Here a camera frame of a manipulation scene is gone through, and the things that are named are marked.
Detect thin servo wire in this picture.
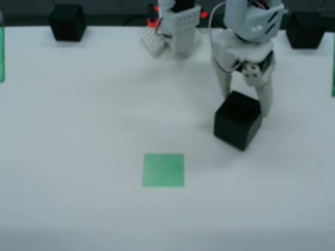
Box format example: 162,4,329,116
208,2,229,69

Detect green tape strip with writing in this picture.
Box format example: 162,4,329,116
0,26,6,84
330,33,335,98

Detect black cube block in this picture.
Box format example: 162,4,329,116
49,4,87,42
213,90,263,152
286,12,326,50

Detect green square marker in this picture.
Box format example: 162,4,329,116
141,153,185,188

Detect white perforated base block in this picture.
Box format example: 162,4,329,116
141,26,171,57

